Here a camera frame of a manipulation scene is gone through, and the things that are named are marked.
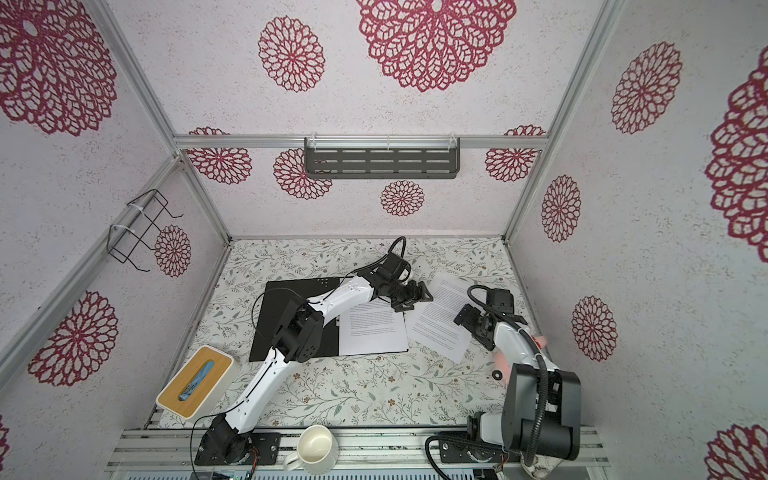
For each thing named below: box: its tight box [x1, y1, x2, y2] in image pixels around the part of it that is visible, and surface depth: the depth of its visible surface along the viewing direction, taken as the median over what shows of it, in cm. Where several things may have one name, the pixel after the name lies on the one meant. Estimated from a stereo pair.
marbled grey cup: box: [520, 452, 563, 480], surface depth 70 cm
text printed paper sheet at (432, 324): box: [405, 274, 474, 364], surface depth 99 cm
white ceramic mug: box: [283, 424, 339, 475], surface depth 71 cm
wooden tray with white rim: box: [155, 345, 241, 424], surface depth 81 cm
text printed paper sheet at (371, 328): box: [338, 297, 409, 356], surface depth 97 cm
